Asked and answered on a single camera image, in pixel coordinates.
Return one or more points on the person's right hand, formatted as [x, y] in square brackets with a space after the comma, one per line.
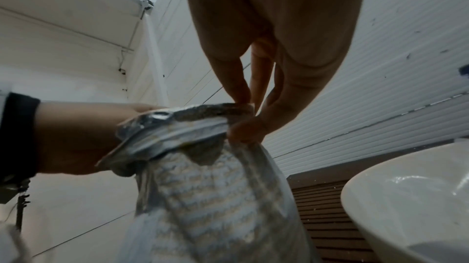
[293, 18]

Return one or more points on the person's left hand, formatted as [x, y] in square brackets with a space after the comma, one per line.
[80, 137]

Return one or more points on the dark wooden slatted counter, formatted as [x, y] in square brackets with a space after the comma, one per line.
[322, 215]

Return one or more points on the white ceramic sink basin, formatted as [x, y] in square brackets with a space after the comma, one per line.
[410, 198]

